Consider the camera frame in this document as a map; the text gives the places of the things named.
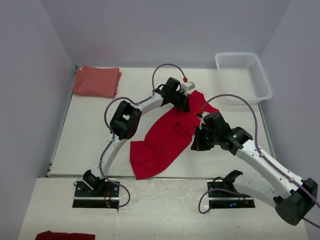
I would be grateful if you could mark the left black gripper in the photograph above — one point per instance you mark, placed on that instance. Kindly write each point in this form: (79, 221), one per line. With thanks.
(184, 105)

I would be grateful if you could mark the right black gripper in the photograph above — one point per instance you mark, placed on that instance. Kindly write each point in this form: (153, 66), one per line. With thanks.
(198, 144)

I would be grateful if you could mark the bright red t shirt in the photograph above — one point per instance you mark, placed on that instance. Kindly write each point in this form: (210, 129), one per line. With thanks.
(166, 139)

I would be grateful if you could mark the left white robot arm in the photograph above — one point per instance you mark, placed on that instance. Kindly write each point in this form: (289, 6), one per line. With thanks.
(122, 116)

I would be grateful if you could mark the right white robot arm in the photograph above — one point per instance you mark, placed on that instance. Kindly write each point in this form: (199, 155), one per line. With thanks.
(291, 196)

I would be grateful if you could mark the white plastic basket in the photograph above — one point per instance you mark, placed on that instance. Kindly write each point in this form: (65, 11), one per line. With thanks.
(242, 74)

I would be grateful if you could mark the folded pink t shirt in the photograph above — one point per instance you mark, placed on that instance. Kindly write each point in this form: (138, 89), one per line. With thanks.
(96, 82)

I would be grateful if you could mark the dark red cloth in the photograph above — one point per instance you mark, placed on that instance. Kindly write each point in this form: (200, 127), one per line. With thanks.
(49, 235)

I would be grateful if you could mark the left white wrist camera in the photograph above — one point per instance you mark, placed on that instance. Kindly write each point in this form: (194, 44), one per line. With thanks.
(187, 86)

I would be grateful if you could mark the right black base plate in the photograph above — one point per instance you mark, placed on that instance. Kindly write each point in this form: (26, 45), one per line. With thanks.
(226, 200)

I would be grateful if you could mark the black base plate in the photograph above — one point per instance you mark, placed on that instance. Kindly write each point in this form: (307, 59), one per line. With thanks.
(226, 200)
(106, 196)

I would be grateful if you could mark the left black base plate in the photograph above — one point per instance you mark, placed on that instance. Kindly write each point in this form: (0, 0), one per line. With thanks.
(106, 196)

